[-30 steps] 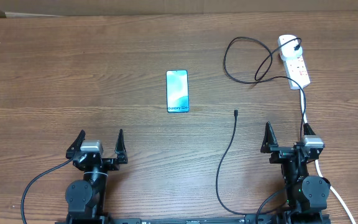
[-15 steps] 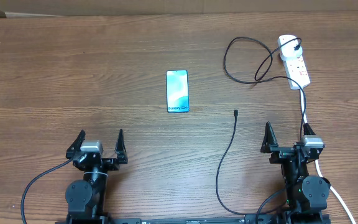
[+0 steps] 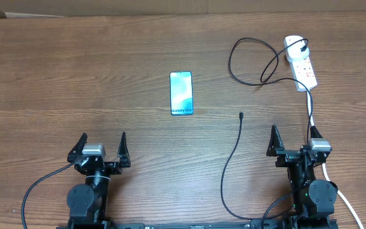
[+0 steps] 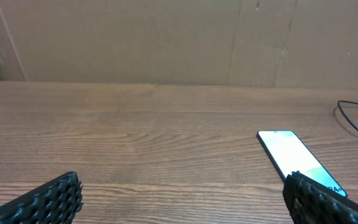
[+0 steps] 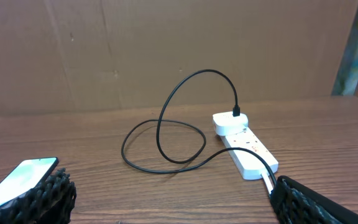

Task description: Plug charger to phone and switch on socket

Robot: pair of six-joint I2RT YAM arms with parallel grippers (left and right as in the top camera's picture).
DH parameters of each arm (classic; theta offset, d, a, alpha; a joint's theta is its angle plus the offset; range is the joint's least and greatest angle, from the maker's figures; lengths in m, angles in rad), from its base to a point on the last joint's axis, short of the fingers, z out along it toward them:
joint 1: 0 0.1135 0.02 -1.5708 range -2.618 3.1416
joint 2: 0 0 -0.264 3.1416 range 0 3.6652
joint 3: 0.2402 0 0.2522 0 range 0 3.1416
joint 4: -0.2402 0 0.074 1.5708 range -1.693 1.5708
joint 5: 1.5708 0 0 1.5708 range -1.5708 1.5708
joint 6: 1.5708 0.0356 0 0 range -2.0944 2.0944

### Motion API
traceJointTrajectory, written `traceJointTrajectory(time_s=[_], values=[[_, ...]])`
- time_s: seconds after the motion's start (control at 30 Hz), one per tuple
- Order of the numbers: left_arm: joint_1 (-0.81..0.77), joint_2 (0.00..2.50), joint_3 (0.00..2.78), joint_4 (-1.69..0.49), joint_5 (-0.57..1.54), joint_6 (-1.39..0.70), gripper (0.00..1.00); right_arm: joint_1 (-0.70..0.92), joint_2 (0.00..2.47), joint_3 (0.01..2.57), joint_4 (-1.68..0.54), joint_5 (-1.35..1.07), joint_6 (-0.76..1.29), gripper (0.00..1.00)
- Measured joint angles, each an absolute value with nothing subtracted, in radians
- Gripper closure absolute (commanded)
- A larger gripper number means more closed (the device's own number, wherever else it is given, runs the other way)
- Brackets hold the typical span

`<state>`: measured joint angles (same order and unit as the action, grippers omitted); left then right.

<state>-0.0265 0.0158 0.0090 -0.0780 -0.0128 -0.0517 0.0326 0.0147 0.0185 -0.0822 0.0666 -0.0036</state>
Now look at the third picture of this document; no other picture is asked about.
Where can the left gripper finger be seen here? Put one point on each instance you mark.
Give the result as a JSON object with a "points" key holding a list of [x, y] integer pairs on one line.
{"points": [[77, 149], [123, 154]]}

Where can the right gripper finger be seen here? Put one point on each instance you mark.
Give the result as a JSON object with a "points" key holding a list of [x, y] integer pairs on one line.
{"points": [[314, 132], [275, 142]]}

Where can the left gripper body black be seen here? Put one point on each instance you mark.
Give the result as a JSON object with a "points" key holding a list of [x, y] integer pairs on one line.
{"points": [[110, 169]]}

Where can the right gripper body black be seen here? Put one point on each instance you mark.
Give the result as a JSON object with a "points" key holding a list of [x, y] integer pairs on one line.
{"points": [[286, 156]]}

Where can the Samsung Galaxy smartphone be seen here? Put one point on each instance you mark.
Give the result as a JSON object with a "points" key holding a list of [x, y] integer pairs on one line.
{"points": [[181, 93]]}

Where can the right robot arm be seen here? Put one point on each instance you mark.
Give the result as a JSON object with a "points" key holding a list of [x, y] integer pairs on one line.
{"points": [[313, 198]]}

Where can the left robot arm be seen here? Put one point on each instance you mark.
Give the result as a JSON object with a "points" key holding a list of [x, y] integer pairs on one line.
{"points": [[87, 201]]}

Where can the white charger plug adapter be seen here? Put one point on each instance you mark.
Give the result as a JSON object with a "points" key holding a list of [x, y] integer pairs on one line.
{"points": [[296, 48]]}

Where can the white power strip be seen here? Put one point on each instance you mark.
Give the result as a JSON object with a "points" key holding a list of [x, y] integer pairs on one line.
{"points": [[303, 73]]}

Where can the brown cardboard backdrop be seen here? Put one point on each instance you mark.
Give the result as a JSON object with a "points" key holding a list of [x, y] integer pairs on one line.
{"points": [[75, 8]]}

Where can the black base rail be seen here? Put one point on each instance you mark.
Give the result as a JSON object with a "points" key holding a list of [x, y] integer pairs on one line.
{"points": [[254, 224]]}

